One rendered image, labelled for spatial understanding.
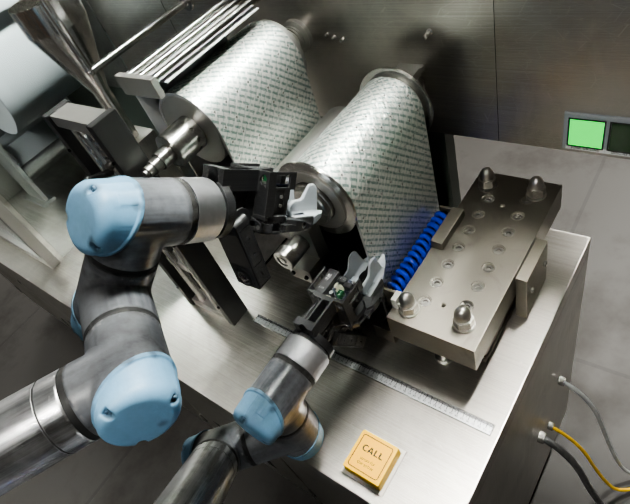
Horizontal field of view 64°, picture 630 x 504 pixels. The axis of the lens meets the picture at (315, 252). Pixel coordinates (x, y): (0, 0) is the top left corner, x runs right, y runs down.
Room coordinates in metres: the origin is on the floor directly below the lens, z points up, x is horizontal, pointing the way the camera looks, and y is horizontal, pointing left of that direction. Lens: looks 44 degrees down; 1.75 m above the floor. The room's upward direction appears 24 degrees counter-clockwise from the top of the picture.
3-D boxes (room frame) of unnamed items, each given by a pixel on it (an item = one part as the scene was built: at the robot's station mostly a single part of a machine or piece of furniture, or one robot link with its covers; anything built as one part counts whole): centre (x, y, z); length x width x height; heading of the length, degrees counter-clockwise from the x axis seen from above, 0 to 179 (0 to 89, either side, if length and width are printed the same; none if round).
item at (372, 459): (0.35, 0.05, 0.91); 0.07 x 0.07 x 0.02; 37
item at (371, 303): (0.52, -0.04, 1.09); 0.09 x 0.05 x 0.02; 126
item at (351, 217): (0.62, -0.03, 1.25); 0.15 x 0.01 x 0.15; 37
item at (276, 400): (0.41, 0.14, 1.11); 0.11 x 0.08 x 0.09; 127
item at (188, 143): (0.80, 0.13, 1.33); 0.06 x 0.06 x 0.06; 37
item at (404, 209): (0.65, -0.17, 1.11); 0.23 x 0.01 x 0.18; 127
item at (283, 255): (0.60, 0.05, 1.18); 0.04 x 0.02 x 0.04; 37
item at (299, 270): (0.62, 0.02, 1.05); 0.06 x 0.05 x 0.31; 127
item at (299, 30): (1.00, -0.12, 1.33); 0.07 x 0.07 x 0.07; 37
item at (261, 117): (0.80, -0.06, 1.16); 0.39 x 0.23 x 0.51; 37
